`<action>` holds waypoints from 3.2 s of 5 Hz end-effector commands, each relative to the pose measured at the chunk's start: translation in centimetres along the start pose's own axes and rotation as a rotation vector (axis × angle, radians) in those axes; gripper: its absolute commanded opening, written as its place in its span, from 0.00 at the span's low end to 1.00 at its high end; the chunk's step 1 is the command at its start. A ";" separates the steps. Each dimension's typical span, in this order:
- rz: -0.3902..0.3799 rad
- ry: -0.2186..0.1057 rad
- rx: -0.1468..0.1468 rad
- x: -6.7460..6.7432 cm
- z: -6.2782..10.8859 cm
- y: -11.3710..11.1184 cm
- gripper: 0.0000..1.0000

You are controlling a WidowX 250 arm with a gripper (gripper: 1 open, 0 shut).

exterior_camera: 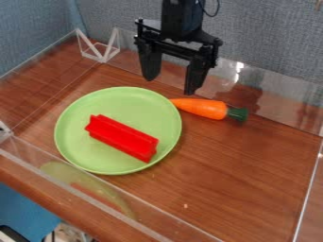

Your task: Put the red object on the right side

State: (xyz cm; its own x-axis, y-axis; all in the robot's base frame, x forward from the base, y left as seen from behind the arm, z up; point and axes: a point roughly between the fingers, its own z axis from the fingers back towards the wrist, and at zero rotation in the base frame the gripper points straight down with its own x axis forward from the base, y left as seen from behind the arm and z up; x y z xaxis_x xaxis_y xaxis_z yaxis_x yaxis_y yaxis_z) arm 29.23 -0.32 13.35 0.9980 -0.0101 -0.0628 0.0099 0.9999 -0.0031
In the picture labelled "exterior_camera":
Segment black cable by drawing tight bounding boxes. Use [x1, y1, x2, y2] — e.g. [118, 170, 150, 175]
[196, 0, 221, 18]

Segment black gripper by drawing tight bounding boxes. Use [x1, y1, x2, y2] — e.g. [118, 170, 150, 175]
[134, 18, 223, 95]

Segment green round plate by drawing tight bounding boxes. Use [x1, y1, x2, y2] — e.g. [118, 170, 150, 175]
[54, 87, 181, 175]

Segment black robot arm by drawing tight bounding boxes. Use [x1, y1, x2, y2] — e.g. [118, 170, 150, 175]
[133, 0, 223, 95]

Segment clear acrylic enclosure wall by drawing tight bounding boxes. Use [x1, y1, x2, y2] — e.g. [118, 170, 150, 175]
[0, 29, 323, 242]

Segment red rectangular block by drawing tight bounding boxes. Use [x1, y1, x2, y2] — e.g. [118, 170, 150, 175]
[84, 114, 158, 163]

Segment orange toy carrot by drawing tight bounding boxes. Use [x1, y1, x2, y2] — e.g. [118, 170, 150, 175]
[170, 98, 248, 122]

